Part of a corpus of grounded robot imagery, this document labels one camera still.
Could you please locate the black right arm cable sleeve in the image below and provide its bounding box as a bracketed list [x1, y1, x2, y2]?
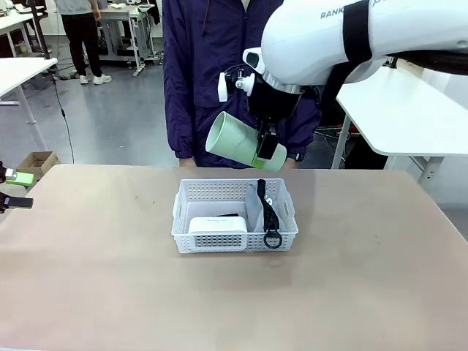
[320, 0, 468, 111]

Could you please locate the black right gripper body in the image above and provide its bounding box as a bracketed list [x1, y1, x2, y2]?
[248, 74, 304, 124]

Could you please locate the grey pouch with black zipper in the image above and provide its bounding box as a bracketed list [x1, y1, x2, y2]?
[245, 178, 284, 251]

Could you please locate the black clamp stand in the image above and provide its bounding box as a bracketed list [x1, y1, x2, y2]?
[28, 0, 53, 61]

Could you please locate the person in purple jacket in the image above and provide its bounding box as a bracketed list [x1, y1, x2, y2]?
[162, 0, 323, 170]

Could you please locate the white background desk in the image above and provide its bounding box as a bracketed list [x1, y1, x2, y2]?
[0, 12, 38, 58]

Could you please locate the large white side table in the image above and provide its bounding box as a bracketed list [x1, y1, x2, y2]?
[331, 64, 468, 181]

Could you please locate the white perforated plastic basket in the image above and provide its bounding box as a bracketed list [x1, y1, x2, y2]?
[170, 178, 299, 254]

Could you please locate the white table with grey leg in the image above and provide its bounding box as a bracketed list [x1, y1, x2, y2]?
[0, 57, 59, 126]

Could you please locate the open cardboard box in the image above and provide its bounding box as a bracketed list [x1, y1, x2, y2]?
[15, 150, 61, 182]

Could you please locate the black office chair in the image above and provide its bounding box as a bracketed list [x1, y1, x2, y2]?
[314, 109, 352, 164]

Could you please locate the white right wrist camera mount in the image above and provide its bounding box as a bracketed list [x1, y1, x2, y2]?
[217, 65, 257, 104]

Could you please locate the black floor cable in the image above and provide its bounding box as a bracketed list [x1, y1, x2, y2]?
[52, 72, 76, 165]

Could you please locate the white background workbench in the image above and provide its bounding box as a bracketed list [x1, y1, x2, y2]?
[95, 2, 156, 78]

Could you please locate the light green plastic cup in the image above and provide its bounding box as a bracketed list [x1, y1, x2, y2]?
[205, 110, 287, 173]

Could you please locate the background person in black trousers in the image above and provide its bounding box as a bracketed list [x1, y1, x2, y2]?
[56, 0, 113, 86]

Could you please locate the white rectangular box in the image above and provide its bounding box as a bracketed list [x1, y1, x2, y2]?
[187, 216, 248, 246]

